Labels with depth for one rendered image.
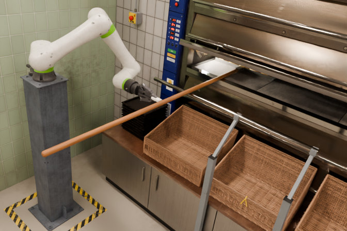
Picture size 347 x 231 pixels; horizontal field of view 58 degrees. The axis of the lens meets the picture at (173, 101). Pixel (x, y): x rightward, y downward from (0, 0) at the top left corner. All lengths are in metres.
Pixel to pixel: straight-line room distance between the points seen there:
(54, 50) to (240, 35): 1.23
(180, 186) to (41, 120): 1.06
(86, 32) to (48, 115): 0.65
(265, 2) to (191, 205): 1.47
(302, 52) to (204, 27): 0.75
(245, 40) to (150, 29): 0.93
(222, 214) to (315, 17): 1.36
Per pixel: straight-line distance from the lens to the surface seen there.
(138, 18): 2.82
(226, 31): 2.33
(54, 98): 2.19
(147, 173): 2.51
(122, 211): 2.84
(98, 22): 1.88
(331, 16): 2.05
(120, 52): 2.13
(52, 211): 2.74
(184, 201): 2.35
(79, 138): 1.57
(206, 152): 2.59
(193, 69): 2.55
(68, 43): 1.91
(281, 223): 1.89
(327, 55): 2.09
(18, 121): 2.90
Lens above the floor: 2.08
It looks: 27 degrees down
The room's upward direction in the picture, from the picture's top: 7 degrees clockwise
